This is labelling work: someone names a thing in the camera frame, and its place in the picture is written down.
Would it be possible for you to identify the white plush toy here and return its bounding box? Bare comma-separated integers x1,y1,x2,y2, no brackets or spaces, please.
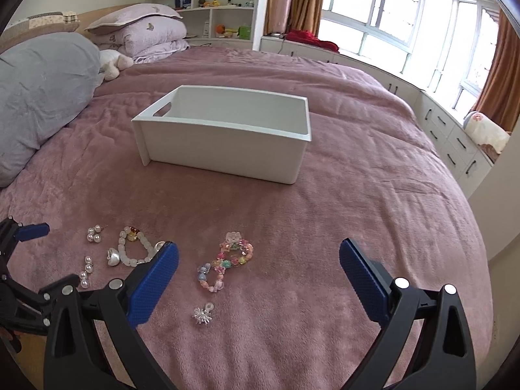
99,49,134,81

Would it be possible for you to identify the white plastic storage bin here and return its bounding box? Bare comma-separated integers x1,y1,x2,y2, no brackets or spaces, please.
131,85,312,185

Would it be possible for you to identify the pearl cluster earring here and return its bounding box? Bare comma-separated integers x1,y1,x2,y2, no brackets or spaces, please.
86,225,102,244

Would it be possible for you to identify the wooden headboard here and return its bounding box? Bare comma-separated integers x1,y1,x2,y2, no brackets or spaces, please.
0,4,135,54

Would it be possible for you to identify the red cloth on sill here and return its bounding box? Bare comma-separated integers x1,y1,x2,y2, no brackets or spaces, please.
285,29,339,53

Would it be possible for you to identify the pink cylindrical appliance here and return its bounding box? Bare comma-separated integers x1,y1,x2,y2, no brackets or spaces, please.
268,0,292,34

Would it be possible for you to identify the pearl strand earring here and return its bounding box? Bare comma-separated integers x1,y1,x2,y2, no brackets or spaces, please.
79,256,93,289

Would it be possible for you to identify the white jade bead bracelet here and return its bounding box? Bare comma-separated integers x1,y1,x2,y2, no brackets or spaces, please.
117,224,158,269

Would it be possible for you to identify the pink plush bedspread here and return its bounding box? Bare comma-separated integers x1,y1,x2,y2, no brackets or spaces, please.
1,47,493,389

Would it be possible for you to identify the colourful bead bracelet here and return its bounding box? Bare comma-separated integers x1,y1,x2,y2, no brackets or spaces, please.
196,230,255,294

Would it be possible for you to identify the silver flower brooch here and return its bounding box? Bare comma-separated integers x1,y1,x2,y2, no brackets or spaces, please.
192,302,214,325

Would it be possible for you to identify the right brown curtain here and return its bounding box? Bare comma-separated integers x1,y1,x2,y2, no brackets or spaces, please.
473,11,520,132

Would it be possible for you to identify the folded lilac quilt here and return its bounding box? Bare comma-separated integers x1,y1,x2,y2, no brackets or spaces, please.
91,16,189,63

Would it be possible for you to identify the white window frame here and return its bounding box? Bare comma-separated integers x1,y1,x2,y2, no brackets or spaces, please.
318,0,499,115

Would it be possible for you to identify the patchwork headboard cushion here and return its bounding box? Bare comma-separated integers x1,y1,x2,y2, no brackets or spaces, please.
1,11,80,44

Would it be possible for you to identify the floral rolled blanket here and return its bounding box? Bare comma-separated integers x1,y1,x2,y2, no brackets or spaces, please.
463,111,510,154

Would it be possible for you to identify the white window cabinet row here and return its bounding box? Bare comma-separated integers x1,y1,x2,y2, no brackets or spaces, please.
260,36,492,197

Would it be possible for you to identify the grey pillow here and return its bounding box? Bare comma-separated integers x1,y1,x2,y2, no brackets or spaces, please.
1,32,100,188

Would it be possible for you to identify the silver heart charm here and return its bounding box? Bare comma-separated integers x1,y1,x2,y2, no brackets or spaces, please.
107,247,121,267

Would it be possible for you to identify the lilac top pillow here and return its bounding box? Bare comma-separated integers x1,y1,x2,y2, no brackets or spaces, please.
85,3,182,35

